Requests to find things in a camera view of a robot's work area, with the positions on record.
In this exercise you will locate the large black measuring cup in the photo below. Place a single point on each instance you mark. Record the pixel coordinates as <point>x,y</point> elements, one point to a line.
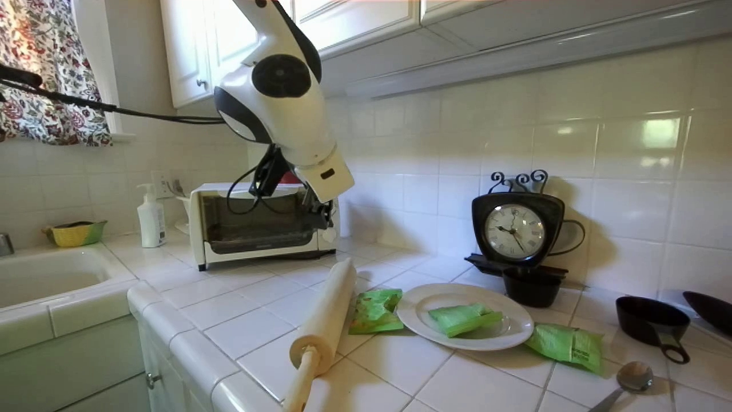
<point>711,310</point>

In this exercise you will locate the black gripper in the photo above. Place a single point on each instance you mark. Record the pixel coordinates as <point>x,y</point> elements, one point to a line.
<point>320,210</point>

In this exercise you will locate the red round plastic container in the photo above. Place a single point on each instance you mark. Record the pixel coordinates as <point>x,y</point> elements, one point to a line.
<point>288,180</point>

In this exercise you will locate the yellow sponge dish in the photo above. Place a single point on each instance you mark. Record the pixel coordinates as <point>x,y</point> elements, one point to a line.
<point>73,235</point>

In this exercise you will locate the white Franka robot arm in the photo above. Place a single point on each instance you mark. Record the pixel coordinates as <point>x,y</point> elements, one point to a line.
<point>288,116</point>

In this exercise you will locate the white sink basin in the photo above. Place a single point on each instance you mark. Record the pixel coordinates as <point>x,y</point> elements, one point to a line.
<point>47,277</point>

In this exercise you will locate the white round plate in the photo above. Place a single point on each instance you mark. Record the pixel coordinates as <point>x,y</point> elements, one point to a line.
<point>427,323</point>

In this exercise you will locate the floral curtain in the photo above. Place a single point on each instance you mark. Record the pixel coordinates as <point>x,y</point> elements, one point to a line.
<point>54,70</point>

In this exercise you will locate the wooden rolling pin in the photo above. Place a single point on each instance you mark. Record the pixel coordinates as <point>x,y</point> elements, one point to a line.
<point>328,311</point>

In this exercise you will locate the white toaster oven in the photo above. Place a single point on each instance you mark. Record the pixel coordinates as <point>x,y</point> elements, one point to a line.
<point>229,253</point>

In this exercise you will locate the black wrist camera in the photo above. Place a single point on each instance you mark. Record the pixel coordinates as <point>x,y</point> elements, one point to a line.
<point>269,172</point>

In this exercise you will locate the metal spoon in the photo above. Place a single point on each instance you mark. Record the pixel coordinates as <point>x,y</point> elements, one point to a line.
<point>631,378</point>

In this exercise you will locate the white soap pump bottle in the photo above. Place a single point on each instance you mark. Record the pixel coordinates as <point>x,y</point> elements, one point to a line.
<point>151,220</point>

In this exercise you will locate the white upper cabinets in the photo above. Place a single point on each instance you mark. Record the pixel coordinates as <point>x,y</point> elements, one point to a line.
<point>367,20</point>

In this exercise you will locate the small black measuring cup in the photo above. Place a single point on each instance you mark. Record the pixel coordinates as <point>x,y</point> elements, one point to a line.
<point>532,290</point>

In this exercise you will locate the black mounting rod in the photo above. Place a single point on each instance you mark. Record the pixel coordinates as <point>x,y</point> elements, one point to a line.
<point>19,76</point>

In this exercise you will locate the black ornate table clock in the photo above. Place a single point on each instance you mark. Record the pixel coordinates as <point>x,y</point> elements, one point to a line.
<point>517,230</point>

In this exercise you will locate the white lower cabinet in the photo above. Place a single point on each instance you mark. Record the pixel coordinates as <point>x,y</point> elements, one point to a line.
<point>77,368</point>

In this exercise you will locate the green packet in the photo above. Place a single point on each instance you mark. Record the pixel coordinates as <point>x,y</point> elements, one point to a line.
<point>461,318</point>
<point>375,311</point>
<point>567,347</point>

